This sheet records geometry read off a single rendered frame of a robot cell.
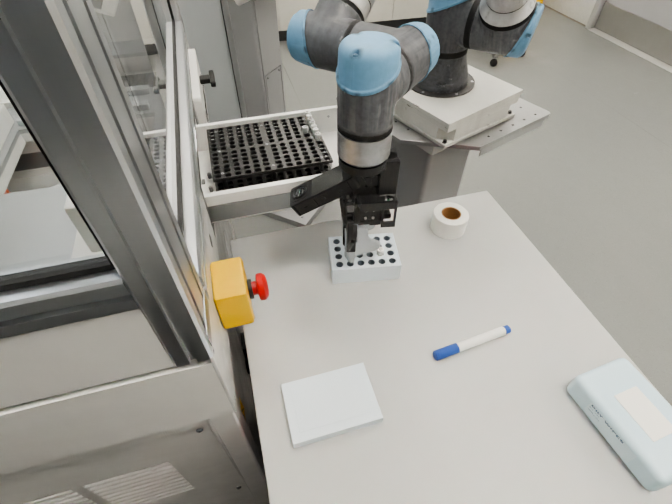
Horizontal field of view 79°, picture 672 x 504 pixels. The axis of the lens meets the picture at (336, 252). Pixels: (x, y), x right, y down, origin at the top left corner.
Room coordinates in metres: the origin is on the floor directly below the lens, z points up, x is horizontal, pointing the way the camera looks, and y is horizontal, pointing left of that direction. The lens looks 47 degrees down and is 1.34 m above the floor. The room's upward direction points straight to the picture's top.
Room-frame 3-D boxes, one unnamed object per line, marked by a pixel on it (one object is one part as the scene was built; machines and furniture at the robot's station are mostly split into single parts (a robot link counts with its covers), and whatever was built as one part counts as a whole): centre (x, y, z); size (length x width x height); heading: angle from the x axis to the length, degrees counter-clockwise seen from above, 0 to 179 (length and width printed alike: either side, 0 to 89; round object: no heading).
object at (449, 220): (0.61, -0.23, 0.78); 0.07 x 0.07 x 0.04
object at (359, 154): (0.50, -0.04, 1.03); 0.08 x 0.08 x 0.05
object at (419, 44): (0.59, -0.08, 1.11); 0.11 x 0.11 x 0.08; 57
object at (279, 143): (0.70, 0.14, 0.87); 0.22 x 0.18 x 0.06; 106
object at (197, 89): (0.97, 0.34, 0.87); 0.29 x 0.02 x 0.11; 16
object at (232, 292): (0.35, 0.15, 0.88); 0.07 x 0.05 x 0.07; 16
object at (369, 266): (0.51, -0.05, 0.78); 0.12 x 0.08 x 0.04; 96
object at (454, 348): (0.34, -0.22, 0.77); 0.14 x 0.02 x 0.02; 111
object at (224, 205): (0.70, 0.14, 0.86); 0.40 x 0.26 x 0.06; 106
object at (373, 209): (0.50, -0.05, 0.95); 0.09 x 0.08 x 0.12; 96
